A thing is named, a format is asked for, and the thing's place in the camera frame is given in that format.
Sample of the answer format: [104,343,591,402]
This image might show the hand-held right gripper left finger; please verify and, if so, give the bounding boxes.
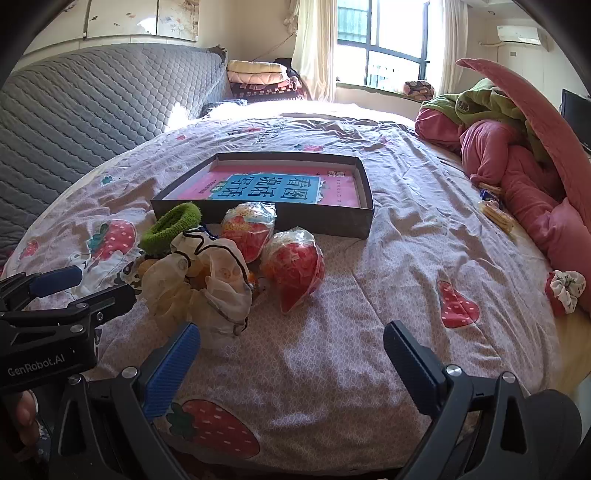
[48,322,202,480]

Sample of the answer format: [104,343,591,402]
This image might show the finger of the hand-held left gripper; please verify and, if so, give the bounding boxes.
[0,283,137,340]
[0,266,84,312]

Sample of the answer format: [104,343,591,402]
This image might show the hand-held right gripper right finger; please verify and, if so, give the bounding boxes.
[383,320,550,480]

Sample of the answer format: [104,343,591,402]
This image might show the green fuzzy hair scrunchie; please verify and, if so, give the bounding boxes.
[139,202,204,257]

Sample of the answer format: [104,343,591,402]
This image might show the cream sheer hair scrunchie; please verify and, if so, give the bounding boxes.
[141,231,254,349]

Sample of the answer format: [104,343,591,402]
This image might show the red toy egg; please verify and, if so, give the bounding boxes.
[219,202,278,264]
[260,227,325,315]

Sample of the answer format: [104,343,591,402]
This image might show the dark cardboard box tray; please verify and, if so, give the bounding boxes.
[150,152,375,240]

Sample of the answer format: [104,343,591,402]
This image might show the person's left hand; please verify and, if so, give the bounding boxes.
[10,390,40,451]

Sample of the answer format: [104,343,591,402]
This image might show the strawberry print bed sheet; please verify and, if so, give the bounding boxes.
[0,99,591,476]

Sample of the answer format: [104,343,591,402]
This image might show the white and red scrunchie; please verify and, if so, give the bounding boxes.
[545,270,586,317]

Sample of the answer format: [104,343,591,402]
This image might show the yellow wafer packet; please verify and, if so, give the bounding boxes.
[480,200,517,234]

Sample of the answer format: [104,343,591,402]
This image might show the grey quilted headboard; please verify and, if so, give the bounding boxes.
[0,43,229,259]

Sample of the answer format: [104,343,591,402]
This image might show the pink book with blue label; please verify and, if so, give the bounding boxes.
[163,166,361,208]

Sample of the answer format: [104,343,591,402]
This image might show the pink quilt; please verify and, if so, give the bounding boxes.
[414,108,591,315]

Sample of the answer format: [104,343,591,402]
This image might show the dark blue patterned pillow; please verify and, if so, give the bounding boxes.
[201,98,247,116]

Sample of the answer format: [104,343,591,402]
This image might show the dark patterned folded blanket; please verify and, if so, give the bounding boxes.
[229,76,306,101]

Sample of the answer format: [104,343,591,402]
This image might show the green plush blanket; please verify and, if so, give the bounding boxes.
[422,78,555,162]

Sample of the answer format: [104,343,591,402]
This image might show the cream folded blanket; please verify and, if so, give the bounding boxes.
[227,60,289,86]

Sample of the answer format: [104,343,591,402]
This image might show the patterned blanket on windowsill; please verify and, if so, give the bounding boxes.
[403,80,437,102]

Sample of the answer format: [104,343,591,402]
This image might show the pink curved cushion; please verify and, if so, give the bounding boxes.
[456,58,591,232]

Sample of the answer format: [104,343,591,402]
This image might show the dark cloth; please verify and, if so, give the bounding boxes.
[272,56,301,81]

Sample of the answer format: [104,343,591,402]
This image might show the black monitor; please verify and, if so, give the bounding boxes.
[561,89,591,153]

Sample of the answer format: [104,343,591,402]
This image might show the cream curtain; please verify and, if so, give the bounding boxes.
[434,0,469,97]
[292,0,340,103]

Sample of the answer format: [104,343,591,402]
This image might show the window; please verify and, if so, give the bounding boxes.
[336,0,444,93]

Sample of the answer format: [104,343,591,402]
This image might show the white air conditioner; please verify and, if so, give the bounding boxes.
[496,25,542,46]

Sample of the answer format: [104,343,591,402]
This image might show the white wall cabinets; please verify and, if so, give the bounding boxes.
[14,0,204,56]

